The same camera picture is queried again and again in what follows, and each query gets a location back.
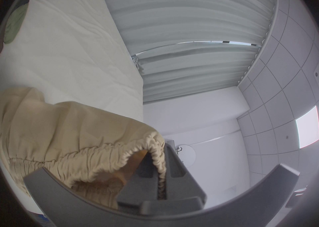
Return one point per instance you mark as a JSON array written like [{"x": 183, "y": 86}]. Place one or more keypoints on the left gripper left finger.
[{"x": 139, "y": 186}]

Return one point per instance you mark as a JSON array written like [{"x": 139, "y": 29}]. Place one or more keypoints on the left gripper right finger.
[{"x": 182, "y": 183}]

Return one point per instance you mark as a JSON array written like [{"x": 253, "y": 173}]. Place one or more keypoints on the beige shorts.
[{"x": 62, "y": 134}]

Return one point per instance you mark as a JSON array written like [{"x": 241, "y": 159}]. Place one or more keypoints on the bed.
[{"x": 62, "y": 46}]

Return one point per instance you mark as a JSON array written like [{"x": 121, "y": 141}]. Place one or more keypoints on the grey-green curtain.
[
  {"x": 187, "y": 76},
  {"x": 187, "y": 9}
]

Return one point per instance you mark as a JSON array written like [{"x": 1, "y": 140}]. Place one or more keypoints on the ceiling light panel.
[{"x": 307, "y": 126}]

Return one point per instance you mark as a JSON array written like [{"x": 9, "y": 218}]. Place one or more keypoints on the green garment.
[{"x": 15, "y": 24}]

